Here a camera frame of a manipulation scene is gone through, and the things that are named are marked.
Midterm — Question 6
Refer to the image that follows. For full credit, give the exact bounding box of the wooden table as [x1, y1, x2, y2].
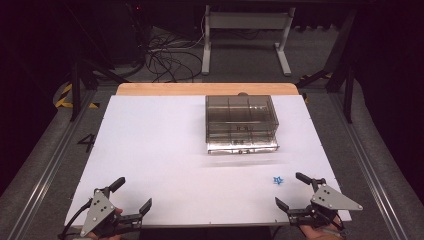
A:
[115, 82, 300, 97]

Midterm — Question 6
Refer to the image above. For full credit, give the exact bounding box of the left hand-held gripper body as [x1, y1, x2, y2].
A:
[79, 187, 145, 239]

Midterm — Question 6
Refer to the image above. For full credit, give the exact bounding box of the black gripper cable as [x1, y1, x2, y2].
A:
[58, 197, 94, 240]

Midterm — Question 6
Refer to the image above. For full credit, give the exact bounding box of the white desk frame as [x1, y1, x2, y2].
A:
[201, 4, 297, 77]

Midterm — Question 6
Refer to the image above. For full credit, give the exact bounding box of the white table sheet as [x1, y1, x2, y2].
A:
[64, 94, 353, 228]

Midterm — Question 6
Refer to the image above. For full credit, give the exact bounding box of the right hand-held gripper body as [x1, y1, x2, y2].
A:
[286, 178, 364, 235]

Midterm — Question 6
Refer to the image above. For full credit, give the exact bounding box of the person's right hand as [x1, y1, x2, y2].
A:
[299, 223, 345, 240]

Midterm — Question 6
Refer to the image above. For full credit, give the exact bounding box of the yellow black hazard tape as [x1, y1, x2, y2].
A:
[54, 82, 101, 110]

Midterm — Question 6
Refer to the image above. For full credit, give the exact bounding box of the clear plastic drawer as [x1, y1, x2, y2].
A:
[206, 142, 280, 156]

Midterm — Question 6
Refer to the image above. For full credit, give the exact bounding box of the smoky clear drawer cabinet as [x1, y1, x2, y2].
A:
[205, 94, 280, 148]

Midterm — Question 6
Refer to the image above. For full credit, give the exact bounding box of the person's left hand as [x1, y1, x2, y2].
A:
[85, 207, 124, 240]

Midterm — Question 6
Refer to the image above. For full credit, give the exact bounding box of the black metal stand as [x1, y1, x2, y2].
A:
[67, 43, 132, 123]
[295, 9, 357, 125]

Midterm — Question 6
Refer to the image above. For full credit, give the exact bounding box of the black floor cable tangle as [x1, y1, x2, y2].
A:
[144, 29, 205, 84]

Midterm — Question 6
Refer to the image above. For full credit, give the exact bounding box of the grey aluminium floor rail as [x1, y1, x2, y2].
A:
[327, 92, 410, 240]
[6, 89, 98, 240]

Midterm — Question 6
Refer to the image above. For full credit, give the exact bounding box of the black computer tower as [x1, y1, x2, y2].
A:
[99, 0, 150, 66]

